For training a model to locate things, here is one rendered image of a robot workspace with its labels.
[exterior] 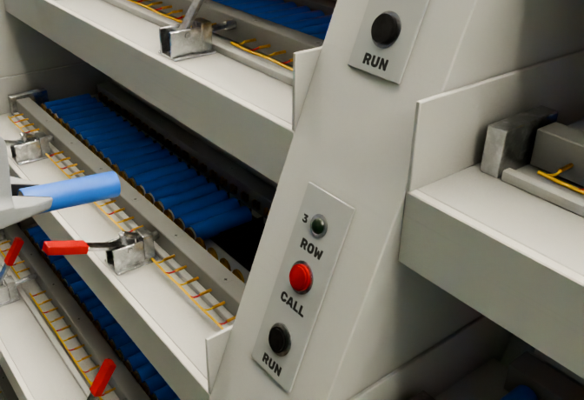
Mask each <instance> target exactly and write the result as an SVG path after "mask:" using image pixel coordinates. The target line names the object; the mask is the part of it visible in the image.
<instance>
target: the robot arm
mask: <svg viewBox="0 0 584 400"><path fill-rule="evenodd" d="M36 185H40V184H39V183H36V182H32V181H29V180H25V179H21V178H17V177H10V168H9V160H8V151H7V145H6V143H5V141H4V140H3V139H2V138H1V137H0V229H2V228H5V227H8V226H10V225H12V224H14V223H19V222H21V221H23V220H25V219H27V218H29V217H33V216H34V215H37V214H39V213H41V212H44V211H46V210H48V209H49V208H50V207H51V205H52V201H53V198H52V197H36V196H18V195H17V192H18V190H19V189H22V188H27V187H31V186H36Z"/></svg>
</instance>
